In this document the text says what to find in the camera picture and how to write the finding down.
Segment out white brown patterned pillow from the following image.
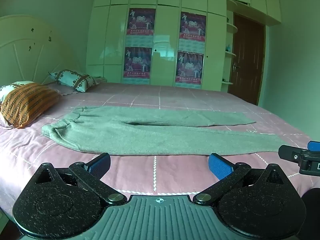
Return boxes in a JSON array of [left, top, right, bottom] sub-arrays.
[[48, 69, 99, 92]]

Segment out cream wardrobe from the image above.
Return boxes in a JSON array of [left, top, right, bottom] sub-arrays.
[[86, 0, 282, 92]]

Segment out wall poster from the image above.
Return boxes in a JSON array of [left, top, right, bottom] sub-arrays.
[[175, 50, 204, 83], [123, 46, 152, 78], [179, 11, 207, 40], [127, 8, 156, 36]]

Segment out brown door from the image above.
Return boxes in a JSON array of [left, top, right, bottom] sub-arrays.
[[227, 11, 266, 106]]

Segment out cream bed headboard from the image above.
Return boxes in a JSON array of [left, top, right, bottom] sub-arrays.
[[0, 15, 82, 87]]

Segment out pink checked bed sheet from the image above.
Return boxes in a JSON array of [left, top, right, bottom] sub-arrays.
[[0, 82, 320, 218]]

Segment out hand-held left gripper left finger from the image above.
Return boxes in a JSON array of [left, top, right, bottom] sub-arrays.
[[32, 152, 127, 205]]

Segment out grey pants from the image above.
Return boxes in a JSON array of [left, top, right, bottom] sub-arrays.
[[41, 106, 290, 156]]

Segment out cream corner shelves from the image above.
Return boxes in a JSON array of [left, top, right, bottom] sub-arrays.
[[220, 0, 238, 85]]

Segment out dark cloth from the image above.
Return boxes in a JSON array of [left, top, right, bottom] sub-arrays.
[[301, 187, 320, 240]]

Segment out orange striped pillow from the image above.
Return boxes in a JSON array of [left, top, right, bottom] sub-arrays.
[[0, 82, 60, 128]]

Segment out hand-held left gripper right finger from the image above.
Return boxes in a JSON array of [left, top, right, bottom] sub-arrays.
[[192, 153, 288, 207]]

